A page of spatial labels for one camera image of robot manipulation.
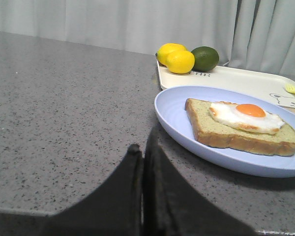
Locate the bottom bread slice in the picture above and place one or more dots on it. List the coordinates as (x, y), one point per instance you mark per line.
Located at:
(212, 133)

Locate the green lime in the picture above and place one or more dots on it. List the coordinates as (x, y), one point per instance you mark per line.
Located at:
(206, 58)

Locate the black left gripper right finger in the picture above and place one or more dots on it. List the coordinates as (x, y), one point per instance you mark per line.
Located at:
(172, 207)

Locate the light blue round plate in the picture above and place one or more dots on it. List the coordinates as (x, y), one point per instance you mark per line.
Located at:
(170, 110)

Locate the white bear-print tray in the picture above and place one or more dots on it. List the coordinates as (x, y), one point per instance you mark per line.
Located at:
(268, 87)

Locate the front yellow lemon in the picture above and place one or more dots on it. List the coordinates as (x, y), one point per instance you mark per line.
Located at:
(180, 62)

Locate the grey curtain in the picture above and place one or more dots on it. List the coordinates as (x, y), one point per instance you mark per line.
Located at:
(256, 35)

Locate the rear yellow lemon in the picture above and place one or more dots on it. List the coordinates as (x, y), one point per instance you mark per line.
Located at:
(166, 49)

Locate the yellow lemon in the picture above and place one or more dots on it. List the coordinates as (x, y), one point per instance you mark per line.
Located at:
(166, 49)
(180, 62)

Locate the fried egg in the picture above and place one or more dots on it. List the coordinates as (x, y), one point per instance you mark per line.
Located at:
(247, 117)

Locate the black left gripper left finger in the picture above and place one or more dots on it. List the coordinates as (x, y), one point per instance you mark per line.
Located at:
(113, 209)

